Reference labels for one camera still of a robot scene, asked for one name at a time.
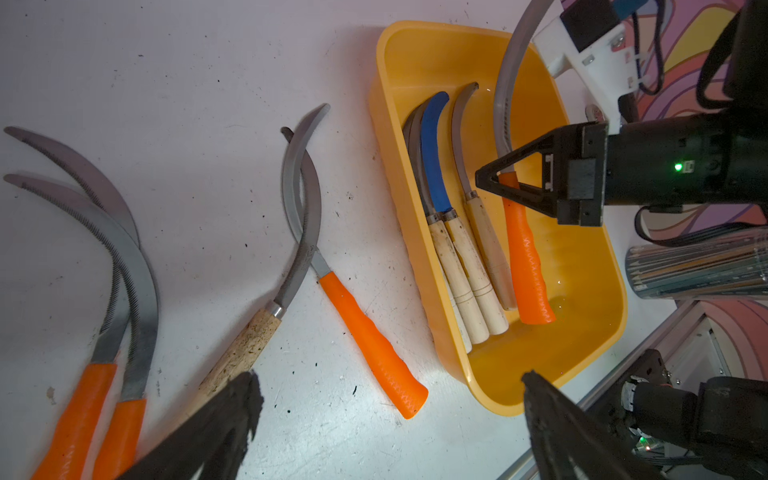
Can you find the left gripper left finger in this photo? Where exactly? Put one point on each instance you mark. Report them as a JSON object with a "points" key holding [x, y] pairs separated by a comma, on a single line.
{"points": [[213, 442]]}

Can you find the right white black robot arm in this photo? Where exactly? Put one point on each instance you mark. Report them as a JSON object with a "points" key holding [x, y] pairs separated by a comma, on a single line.
{"points": [[734, 73]]}

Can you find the blue blade wooden sickle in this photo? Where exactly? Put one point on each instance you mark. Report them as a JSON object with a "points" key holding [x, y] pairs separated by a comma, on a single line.
{"points": [[486, 317]]}

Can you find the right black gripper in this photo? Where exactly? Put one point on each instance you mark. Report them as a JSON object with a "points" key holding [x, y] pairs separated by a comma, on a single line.
{"points": [[718, 158]]}

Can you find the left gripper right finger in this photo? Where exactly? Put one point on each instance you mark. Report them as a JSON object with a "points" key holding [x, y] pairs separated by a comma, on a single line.
{"points": [[565, 440]]}

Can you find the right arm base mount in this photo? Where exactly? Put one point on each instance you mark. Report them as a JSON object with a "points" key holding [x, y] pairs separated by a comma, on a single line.
{"points": [[723, 426]]}

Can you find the yellow plastic tray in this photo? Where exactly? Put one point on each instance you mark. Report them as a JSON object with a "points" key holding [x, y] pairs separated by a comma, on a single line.
{"points": [[572, 301]]}

